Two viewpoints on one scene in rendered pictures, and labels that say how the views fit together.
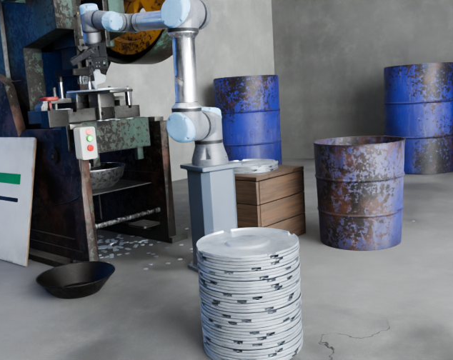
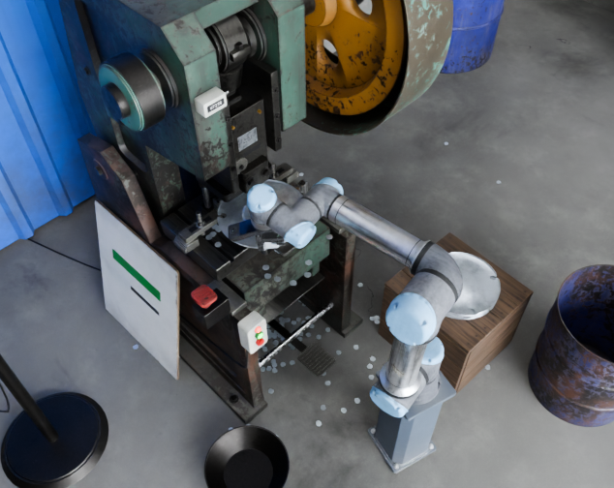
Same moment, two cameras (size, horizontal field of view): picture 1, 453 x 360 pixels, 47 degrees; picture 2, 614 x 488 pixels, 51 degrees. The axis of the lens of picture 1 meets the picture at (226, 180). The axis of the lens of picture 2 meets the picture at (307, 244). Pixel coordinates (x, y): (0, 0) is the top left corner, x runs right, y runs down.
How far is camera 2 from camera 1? 196 cm
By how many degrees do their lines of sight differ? 41
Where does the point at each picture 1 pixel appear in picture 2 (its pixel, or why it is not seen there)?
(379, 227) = (606, 415)
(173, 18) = (407, 337)
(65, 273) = (230, 442)
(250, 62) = not seen: outside the picture
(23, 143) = (160, 263)
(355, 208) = (584, 401)
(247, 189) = (453, 350)
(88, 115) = (249, 254)
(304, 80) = not seen: outside the picture
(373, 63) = not seen: outside the picture
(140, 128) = (318, 247)
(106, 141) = (275, 288)
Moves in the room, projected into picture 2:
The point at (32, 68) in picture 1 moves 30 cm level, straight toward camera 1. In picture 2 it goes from (161, 162) to (171, 230)
